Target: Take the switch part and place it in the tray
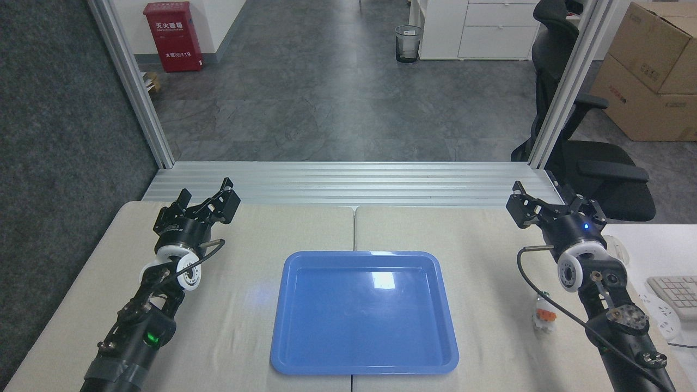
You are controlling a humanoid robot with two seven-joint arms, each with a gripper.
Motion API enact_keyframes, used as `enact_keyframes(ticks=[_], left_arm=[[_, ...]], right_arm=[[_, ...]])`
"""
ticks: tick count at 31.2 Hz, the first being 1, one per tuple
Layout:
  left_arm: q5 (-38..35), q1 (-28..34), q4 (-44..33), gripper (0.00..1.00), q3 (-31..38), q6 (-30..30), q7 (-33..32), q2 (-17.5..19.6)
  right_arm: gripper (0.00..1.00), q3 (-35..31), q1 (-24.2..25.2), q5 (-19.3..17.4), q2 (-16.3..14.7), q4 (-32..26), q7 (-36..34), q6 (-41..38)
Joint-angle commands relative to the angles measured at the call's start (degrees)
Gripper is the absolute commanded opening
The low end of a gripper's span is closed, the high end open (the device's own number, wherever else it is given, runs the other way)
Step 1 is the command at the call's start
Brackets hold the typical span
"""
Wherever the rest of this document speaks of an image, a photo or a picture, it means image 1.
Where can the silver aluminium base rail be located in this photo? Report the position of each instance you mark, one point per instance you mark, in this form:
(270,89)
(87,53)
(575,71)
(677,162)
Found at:
(354,185)

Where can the brown cardboard box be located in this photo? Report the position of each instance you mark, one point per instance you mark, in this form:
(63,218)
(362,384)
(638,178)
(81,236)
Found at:
(653,43)
(631,109)

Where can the silver aluminium post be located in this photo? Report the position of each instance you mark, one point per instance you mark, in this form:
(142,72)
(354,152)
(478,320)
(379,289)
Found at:
(136,87)
(572,81)

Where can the dark mesh trash bin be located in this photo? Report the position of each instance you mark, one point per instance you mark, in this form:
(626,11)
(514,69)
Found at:
(408,43)

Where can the red fire extinguisher box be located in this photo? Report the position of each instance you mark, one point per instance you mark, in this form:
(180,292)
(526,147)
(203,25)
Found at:
(174,38)

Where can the white drawer cabinet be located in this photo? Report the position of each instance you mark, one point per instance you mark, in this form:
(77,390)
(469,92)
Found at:
(474,30)

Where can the blue plastic tray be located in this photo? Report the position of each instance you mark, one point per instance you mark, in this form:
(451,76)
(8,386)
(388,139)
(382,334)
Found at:
(359,321)

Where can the black office chair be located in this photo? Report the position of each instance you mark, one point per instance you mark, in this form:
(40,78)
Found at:
(599,163)

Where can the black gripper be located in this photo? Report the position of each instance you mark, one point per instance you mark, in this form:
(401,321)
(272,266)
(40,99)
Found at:
(182,233)
(574,231)

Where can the small cardboard scrap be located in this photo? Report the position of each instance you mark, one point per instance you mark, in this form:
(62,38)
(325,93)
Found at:
(151,81)

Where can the white power strip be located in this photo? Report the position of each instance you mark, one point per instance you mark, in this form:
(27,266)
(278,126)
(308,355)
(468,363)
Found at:
(664,321)

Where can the white keyboard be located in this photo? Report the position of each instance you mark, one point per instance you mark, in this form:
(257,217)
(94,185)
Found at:
(678,294)

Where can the white computer mouse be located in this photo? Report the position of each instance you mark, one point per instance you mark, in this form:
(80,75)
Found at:
(619,251)

